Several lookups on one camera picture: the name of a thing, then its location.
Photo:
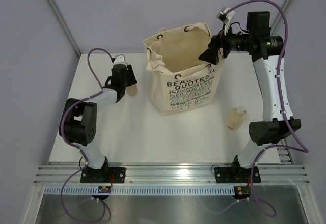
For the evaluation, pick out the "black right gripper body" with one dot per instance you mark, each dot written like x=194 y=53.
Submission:
x=235 y=42

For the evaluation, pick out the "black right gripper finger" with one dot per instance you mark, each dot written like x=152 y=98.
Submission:
x=210 y=55
x=216 y=42

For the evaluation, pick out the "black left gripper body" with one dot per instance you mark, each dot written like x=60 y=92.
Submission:
x=124 y=82

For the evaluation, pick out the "beige pump bottle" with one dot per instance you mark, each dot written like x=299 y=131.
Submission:
x=132 y=90

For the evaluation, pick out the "cream canvas tote bag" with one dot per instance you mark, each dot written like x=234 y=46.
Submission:
x=180 y=81

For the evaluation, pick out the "cream pump lotion bottle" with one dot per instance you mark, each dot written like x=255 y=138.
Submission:
x=236 y=117

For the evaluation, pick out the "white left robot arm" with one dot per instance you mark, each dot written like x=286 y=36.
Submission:
x=79 y=123

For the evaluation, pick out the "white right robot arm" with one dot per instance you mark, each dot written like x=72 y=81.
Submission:
x=278 y=121

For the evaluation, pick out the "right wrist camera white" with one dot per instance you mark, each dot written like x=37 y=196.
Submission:
x=226 y=17

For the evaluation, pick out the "right aluminium frame post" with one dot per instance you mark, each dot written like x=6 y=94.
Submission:
x=280 y=15

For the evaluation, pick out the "aluminium frame post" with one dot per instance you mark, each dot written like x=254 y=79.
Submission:
x=280 y=15
x=64 y=26

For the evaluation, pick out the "left aluminium frame post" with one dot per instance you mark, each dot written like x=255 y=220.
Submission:
x=64 y=26

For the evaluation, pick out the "white slotted cable duct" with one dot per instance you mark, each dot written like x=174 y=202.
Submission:
x=119 y=190

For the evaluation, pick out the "aluminium mounting rail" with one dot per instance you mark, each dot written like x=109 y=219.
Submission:
x=175 y=174

